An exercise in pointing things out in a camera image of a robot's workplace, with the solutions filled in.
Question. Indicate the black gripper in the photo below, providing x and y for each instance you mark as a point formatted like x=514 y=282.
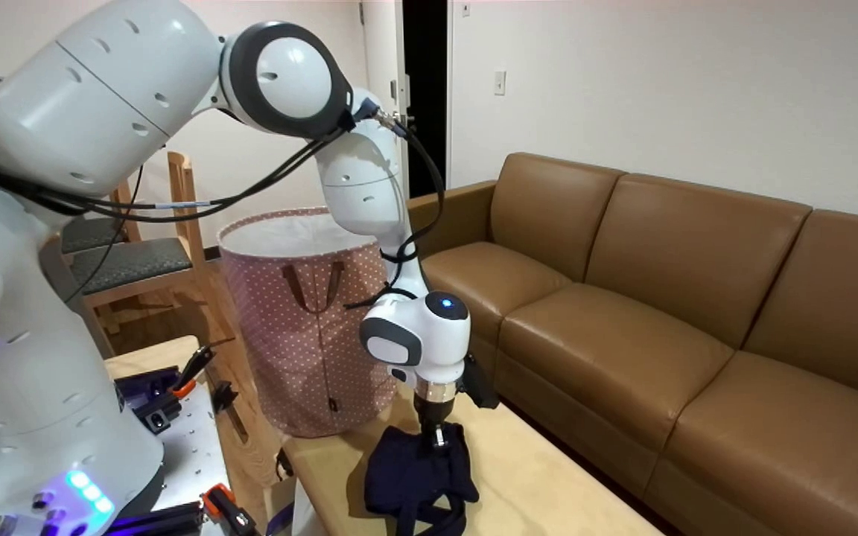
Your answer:
x=438 y=422

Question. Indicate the black cloth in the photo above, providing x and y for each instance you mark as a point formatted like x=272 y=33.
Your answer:
x=408 y=477

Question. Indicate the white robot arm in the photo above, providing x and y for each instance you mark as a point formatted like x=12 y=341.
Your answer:
x=52 y=107

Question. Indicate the pink dotted laundry bag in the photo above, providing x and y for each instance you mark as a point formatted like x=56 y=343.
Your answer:
x=290 y=337

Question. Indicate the black bar clamp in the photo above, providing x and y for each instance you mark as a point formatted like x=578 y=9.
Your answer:
x=229 y=413
x=195 y=370

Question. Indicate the red and black clamp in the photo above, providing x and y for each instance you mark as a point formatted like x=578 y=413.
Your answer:
x=229 y=509

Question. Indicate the brown leather sofa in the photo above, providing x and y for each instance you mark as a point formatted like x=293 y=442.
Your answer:
x=646 y=328

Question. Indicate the metal robot mounting plate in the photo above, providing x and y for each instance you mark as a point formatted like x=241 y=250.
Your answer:
x=192 y=456

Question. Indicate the black controller box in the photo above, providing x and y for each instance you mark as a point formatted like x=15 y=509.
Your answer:
x=149 y=405

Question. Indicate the wooden chair grey cushion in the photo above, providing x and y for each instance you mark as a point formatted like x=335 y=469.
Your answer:
x=91 y=233
x=135 y=264

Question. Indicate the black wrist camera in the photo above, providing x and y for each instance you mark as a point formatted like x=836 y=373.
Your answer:
x=478 y=381

